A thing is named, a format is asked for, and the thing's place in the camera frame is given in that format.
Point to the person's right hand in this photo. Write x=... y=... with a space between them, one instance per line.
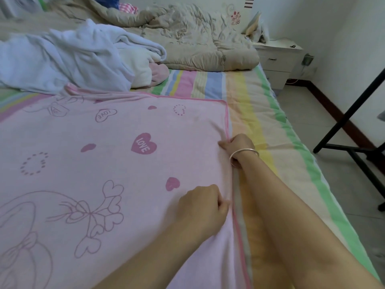
x=239 y=144

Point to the person's left hand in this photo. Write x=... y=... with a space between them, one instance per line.
x=201 y=210

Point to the cream fleece blanket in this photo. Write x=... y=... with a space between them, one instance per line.
x=141 y=66

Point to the white towel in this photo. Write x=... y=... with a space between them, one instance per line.
x=78 y=57

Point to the person's right forearm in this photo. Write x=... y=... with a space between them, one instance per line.
x=301 y=231

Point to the person's left forearm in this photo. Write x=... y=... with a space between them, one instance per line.
x=156 y=261

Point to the striped pastel bed sheet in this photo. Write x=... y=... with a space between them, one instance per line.
x=283 y=153

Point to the white nightstand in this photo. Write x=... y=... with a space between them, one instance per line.
x=278 y=60

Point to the dark brown baseboard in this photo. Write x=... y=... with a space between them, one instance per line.
x=337 y=111

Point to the black clothes rack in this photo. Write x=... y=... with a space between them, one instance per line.
x=355 y=123

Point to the beige quilt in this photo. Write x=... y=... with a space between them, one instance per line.
x=192 y=36

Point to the cream plush toy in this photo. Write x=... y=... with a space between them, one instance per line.
x=255 y=27

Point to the grey hanging garment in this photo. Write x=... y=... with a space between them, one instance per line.
x=382 y=115

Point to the pink patterned pillow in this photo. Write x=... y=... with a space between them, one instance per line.
x=128 y=7

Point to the blue pillow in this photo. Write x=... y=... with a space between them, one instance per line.
x=108 y=1

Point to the black wall plug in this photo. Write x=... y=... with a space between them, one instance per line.
x=308 y=59

